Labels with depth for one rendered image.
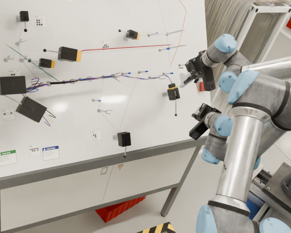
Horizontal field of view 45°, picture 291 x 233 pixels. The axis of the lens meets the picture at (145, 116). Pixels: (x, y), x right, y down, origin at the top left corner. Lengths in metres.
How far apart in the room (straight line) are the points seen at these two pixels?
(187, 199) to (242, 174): 1.84
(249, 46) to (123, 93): 1.32
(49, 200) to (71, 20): 0.89
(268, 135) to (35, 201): 1.15
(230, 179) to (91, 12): 1.03
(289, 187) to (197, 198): 1.47
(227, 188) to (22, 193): 1.06
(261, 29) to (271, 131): 1.55
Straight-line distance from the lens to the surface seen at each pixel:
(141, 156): 1.82
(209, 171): 3.11
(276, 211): 1.56
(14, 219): 1.93
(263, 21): 2.69
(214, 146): 1.39
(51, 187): 1.80
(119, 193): 2.10
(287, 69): 1.25
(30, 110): 1.42
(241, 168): 1.01
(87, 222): 2.51
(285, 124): 1.16
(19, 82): 1.41
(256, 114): 1.05
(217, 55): 1.43
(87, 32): 1.67
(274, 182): 1.52
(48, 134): 1.60
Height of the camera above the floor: 2.11
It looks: 39 degrees down
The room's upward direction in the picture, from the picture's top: 18 degrees clockwise
